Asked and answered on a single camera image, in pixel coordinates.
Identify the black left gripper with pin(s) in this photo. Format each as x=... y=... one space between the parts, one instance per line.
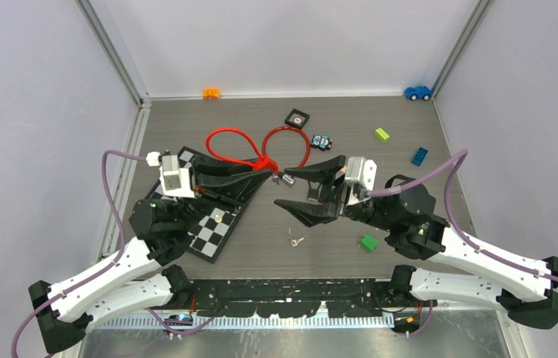
x=212 y=178

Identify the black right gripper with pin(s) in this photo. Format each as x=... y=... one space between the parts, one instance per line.
x=334 y=192

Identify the small black cable padlock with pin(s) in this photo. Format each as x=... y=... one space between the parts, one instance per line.
x=313 y=192

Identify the silver keys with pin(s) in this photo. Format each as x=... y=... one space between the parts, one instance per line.
x=294 y=240

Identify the red cable lock chrome cylinder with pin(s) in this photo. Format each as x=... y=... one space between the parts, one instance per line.
x=290 y=146

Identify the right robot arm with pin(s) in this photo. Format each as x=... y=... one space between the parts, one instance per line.
x=524 y=288

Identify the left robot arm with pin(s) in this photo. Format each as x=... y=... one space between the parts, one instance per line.
x=142 y=273

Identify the black white checkerboard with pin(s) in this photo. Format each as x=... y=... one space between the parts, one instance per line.
x=208 y=236

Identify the blue owl toy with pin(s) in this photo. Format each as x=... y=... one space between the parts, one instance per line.
x=321 y=142

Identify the dark green cube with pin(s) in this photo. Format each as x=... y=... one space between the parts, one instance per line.
x=368 y=243

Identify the black square framed box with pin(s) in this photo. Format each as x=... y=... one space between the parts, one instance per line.
x=297 y=119

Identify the orange toy car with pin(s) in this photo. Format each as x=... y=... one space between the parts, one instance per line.
x=211 y=94

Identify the lime green block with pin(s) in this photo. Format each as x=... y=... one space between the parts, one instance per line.
x=381 y=135

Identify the blue lego brick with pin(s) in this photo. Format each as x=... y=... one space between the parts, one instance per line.
x=419 y=156

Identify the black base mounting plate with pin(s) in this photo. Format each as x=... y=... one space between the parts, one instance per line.
x=293 y=298

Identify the blue toy car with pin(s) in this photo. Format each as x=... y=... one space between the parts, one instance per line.
x=420 y=92

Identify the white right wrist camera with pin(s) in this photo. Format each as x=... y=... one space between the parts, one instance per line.
x=359 y=179

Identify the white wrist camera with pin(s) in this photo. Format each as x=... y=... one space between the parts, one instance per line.
x=359 y=179
x=175 y=181

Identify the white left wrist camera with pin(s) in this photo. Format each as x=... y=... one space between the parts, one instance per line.
x=175 y=181

